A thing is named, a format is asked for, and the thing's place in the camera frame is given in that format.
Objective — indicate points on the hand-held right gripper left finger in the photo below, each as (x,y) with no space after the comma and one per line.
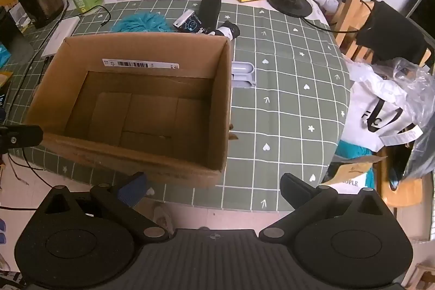
(132,189)

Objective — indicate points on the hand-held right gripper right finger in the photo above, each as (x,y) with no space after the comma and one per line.
(295,188)

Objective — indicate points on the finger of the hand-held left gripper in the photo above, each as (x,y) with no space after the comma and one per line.
(20,137)

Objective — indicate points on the cardboard box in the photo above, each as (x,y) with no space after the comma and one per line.
(102,72)

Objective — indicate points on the black and white socks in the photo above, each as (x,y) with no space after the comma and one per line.
(227,29)

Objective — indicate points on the black fuzzy case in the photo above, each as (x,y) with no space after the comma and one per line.
(210,11)

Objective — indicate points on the black box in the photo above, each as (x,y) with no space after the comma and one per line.
(10,35)

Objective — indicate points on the white tote bag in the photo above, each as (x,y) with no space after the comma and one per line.
(360,106)

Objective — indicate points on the white power bank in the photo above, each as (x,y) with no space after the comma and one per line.
(61,35)

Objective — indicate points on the wooden stool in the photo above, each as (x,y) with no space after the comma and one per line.
(407,191)

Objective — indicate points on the lavender plastic case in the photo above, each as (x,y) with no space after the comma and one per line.
(242,67)

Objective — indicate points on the clear plastic bag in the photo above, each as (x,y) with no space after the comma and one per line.
(418,89)

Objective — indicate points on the teal fluffy cloth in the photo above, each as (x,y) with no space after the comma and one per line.
(142,23)

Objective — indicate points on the wooden chair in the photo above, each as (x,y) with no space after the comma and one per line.
(346,21)

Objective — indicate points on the black printed tissue packet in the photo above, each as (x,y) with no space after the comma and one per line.
(187,21)

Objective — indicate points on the black cloth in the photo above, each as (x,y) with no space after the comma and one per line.
(390,31)

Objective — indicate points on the black kettle base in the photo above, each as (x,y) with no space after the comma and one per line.
(289,3)

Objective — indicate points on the small white bottle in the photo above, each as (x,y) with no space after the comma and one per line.
(330,4)

